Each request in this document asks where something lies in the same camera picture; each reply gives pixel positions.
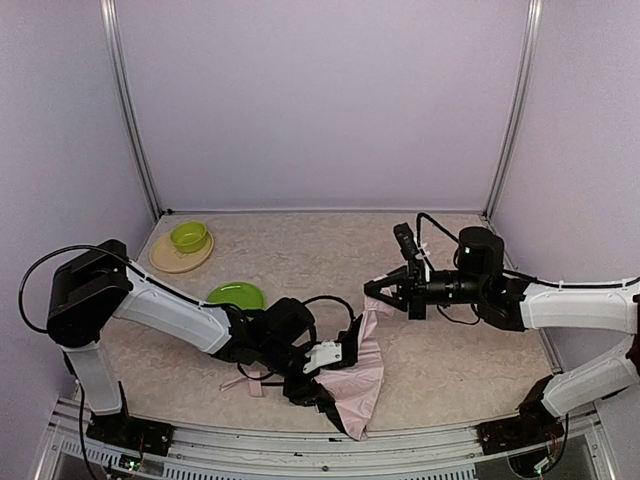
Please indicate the green bowl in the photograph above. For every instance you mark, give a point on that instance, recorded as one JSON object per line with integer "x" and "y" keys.
{"x": 189, "y": 237}

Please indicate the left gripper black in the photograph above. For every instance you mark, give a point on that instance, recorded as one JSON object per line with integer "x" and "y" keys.
{"x": 304, "y": 388}

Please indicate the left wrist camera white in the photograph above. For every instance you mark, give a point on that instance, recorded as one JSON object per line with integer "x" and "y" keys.
{"x": 330, "y": 355}

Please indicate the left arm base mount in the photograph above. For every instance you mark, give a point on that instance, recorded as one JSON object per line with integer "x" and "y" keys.
{"x": 131, "y": 433}

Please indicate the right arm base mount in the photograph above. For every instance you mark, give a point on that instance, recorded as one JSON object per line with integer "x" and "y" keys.
{"x": 516, "y": 432}

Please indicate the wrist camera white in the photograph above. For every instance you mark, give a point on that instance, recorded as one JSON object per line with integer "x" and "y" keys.
{"x": 417, "y": 263}
{"x": 330, "y": 355}

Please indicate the beige plate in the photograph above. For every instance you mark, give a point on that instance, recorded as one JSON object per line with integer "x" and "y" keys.
{"x": 165, "y": 257}

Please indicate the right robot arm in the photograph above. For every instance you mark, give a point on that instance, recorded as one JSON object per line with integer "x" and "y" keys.
{"x": 516, "y": 302}

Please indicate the green plate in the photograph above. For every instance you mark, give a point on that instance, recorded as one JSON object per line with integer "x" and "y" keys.
{"x": 244, "y": 295}

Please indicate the aluminium corner post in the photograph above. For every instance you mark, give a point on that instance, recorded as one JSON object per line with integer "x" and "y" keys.
{"x": 109, "y": 16}
{"x": 517, "y": 107}

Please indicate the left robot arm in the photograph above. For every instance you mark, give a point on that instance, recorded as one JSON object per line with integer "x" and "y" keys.
{"x": 103, "y": 283}

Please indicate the pink and black umbrella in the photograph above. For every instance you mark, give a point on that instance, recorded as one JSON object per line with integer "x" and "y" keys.
{"x": 360, "y": 380}

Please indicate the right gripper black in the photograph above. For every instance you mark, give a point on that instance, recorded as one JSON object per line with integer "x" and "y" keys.
{"x": 415, "y": 290}

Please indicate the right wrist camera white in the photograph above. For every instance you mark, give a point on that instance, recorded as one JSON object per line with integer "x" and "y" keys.
{"x": 417, "y": 263}

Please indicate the left aluminium corner post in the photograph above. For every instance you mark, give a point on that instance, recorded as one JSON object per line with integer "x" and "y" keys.
{"x": 109, "y": 16}

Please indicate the front aluminium rail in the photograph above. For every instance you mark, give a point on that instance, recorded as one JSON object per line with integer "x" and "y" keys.
{"x": 231, "y": 435}

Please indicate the right aluminium corner post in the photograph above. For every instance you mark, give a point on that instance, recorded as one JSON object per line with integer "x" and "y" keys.
{"x": 517, "y": 107}

